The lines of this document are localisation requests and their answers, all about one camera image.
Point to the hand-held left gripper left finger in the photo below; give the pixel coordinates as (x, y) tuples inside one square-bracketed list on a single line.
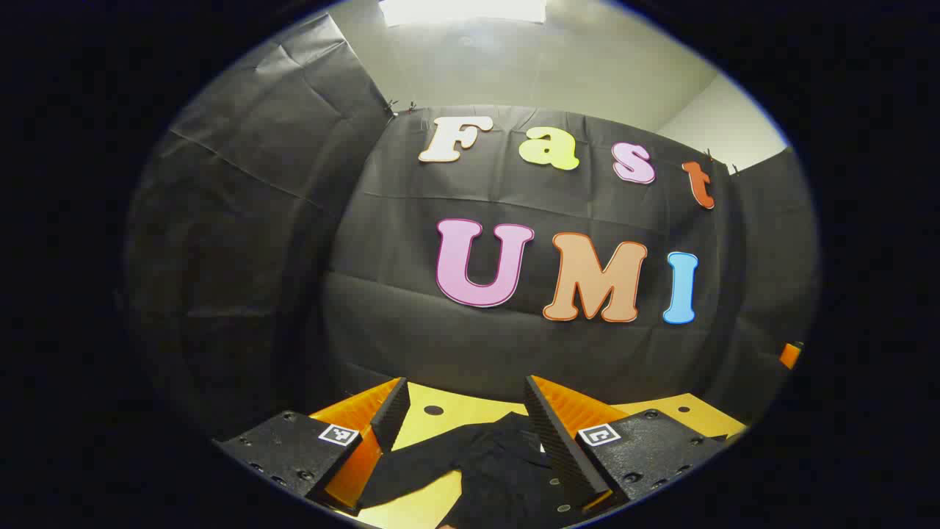
[(393, 415)]

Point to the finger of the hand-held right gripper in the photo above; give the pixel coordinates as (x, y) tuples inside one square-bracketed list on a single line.
[(790, 355)]

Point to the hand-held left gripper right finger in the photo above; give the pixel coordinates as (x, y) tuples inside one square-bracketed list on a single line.
[(551, 433)]

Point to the black garment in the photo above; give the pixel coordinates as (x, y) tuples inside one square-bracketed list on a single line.
[(499, 463)]

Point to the black backdrop cloth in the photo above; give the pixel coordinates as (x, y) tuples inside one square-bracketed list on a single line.
[(440, 345)]

